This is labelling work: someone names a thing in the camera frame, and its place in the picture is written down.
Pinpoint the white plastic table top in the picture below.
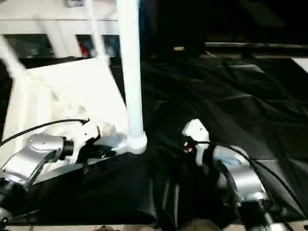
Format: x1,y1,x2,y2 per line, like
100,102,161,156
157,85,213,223
0,57,147,183

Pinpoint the white plastic table leg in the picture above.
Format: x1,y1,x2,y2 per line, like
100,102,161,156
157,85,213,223
115,0,148,154
0,35,28,82
86,0,110,65

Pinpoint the black table mat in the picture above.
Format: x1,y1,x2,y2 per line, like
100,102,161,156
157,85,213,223
0,55,308,227

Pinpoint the white glass door cabinet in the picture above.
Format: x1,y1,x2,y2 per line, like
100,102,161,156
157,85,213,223
0,0,121,61

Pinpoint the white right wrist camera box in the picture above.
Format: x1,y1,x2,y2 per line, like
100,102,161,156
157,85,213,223
180,119,211,167

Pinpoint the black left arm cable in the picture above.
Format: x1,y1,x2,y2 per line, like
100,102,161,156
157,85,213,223
0,118,91,147

